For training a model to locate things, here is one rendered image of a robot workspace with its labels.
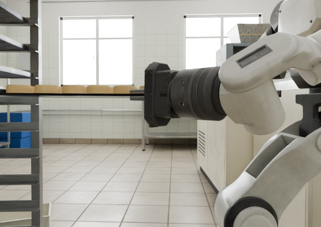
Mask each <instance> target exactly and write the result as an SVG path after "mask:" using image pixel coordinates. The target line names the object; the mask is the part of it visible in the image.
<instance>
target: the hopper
mask: <svg viewBox="0 0 321 227"><path fill-rule="evenodd" d="M270 25H271V24H270V23H237V24H236V25H235V26H234V27H233V28H232V29H230V30H229V31H228V32H227V33H226V34H227V36H228V38H229V40H230V42H231V43H255V42H257V41H258V40H259V38H260V37H261V36H262V35H263V33H264V32H265V31H266V30H267V28H268V27H269V26H270Z"/></svg>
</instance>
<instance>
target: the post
mask: <svg viewBox="0 0 321 227"><path fill-rule="evenodd" d="M30 17H34V18H39V27H38V26H30V44H39V52H38V53H30V70H39V79H30V81H31V86H36V85H42V0H30ZM31 122H39V131H37V132H31V148H40V157H38V158H31V174H40V182H39V183H38V184H37V185H31V194H32V200H40V209H39V210H38V211H32V226H37V225H40V227H43V118H42V97H40V98H39V105H31Z"/></svg>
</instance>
